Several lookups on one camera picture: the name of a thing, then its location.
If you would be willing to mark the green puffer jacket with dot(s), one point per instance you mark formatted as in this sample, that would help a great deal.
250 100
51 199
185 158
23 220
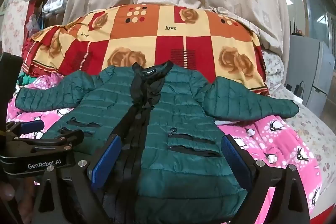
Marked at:
183 119

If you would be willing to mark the person's left hand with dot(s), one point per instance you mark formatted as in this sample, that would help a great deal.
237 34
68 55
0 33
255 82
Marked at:
6 192

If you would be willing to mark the pink penguin-print blanket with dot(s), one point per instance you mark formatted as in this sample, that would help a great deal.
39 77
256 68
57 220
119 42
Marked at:
275 140

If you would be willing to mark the small clear plastic bag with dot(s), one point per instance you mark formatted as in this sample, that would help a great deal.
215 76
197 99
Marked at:
32 22

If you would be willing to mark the black power adapter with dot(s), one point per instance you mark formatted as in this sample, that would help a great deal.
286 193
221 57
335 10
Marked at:
299 88

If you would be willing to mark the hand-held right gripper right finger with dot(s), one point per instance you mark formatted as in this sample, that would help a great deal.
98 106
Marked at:
236 163

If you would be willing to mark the white refrigerator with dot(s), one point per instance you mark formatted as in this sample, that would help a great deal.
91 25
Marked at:
309 64

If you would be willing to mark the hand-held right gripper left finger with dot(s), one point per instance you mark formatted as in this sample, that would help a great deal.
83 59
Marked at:
105 162

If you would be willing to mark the red orange rose-print blanket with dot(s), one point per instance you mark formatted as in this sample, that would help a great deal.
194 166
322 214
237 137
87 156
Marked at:
170 40

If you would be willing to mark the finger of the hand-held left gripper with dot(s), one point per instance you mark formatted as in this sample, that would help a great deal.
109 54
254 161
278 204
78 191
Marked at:
31 126
65 138

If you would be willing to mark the teal knitted cloth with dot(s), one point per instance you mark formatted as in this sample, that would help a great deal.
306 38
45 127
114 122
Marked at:
25 79

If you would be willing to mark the black device with antennas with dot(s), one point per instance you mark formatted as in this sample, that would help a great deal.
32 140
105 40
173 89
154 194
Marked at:
295 29

